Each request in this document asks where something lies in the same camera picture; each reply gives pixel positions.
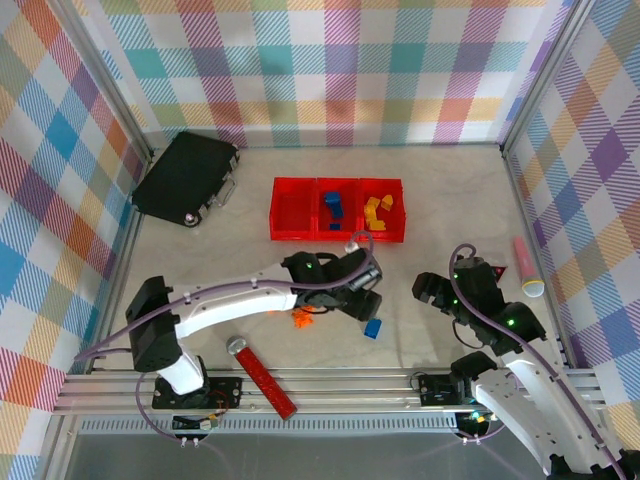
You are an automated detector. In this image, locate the pink tube with pale cap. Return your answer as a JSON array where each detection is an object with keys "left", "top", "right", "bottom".
[{"left": 512, "top": 236, "right": 546, "bottom": 300}]

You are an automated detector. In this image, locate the red glitter tube silver cap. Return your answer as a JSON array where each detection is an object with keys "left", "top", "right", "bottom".
[{"left": 225, "top": 335, "right": 300, "bottom": 421}]

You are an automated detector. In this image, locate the small circuit board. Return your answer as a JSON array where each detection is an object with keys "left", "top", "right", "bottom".
[
  {"left": 458, "top": 410, "right": 499, "bottom": 432},
  {"left": 172, "top": 413, "right": 222, "bottom": 432}
]

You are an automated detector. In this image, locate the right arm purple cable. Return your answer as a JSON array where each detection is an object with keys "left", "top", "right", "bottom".
[{"left": 448, "top": 242, "right": 631, "bottom": 480}]

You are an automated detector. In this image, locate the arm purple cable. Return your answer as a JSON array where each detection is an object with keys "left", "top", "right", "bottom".
[
  {"left": 448, "top": 242, "right": 631, "bottom": 480},
  {"left": 73, "top": 230, "right": 376, "bottom": 361}
]

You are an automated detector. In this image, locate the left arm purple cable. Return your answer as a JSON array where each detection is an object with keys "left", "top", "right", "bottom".
[{"left": 73, "top": 230, "right": 376, "bottom": 361}]

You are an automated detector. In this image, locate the long aluminium base rail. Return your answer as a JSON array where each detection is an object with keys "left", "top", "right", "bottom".
[{"left": 52, "top": 367, "right": 609, "bottom": 416}]

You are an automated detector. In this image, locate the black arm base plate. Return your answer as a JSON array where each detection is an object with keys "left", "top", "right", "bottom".
[
  {"left": 417, "top": 373, "right": 481, "bottom": 407},
  {"left": 152, "top": 375, "right": 245, "bottom": 411}
]

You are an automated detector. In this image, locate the aluminium side rail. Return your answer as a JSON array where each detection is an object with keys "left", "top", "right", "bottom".
[
  {"left": 501, "top": 147, "right": 576, "bottom": 371},
  {"left": 87, "top": 149, "right": 151, "bottom": 374}
]

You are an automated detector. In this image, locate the grey slotted cable duct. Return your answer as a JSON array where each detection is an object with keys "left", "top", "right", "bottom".
[{"left": 79, "top": 418, "right": 461, "bottom": 434}]

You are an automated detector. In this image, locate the black case with silver handle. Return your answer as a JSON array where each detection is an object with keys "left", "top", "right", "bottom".
[{"left": 131, "top": 131, "right": 241, "bottom": 229}]

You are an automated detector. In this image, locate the aluminium frame post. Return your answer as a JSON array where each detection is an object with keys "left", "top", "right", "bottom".
[
  {"left": 47, "top": 0, "right": 156, "bottom": 164},
  {"left": 499, "top": 0, "right": 596, "bottom": 159}
]

